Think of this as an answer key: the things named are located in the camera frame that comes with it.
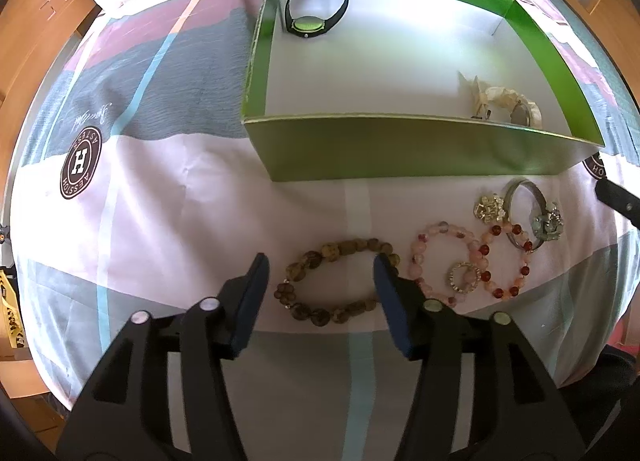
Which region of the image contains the brown bead bracelet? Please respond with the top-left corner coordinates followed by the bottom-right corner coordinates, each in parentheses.
top-left (274, 238), bottom-right (402, 328)

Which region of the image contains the small rhinestone ring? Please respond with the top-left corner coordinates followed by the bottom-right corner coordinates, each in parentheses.
top-left (448, 262), bottom-right (482, 296)

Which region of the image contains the plaid bedsheet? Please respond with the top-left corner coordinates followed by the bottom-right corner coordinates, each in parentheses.
top-left (10, 0), bottom-right (640, 422)

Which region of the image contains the green cardboard box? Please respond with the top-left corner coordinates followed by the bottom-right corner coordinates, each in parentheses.
top-left (240, 0), bottom-right (606, 183)

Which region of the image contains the silver bangle with green flower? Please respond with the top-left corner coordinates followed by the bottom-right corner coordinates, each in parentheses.
top-left (502, 178), bottom-right (566, 253)

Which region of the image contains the red and pink bead bracelet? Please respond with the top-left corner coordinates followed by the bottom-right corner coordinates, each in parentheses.
top-left (469, 224), bottom-right (535, 301)

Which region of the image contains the gold rhinestone ornament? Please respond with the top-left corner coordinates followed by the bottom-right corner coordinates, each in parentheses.
top-left (472, 192), bottom-right (507, 226)

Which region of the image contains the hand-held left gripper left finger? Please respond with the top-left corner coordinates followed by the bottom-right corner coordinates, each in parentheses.
top-left (55, 253), bottom-right (271, 461)

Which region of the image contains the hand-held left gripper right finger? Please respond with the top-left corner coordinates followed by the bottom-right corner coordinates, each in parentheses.
top-left (372, 252), bottom-right (586, 461)

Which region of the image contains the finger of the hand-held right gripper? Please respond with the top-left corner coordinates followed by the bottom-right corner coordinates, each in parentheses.
top-left (595, 176), bottom-right (640, 229)

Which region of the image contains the black wristwatch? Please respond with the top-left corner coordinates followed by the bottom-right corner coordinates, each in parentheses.
top-left (283, 0), bottom-right (349, 39)

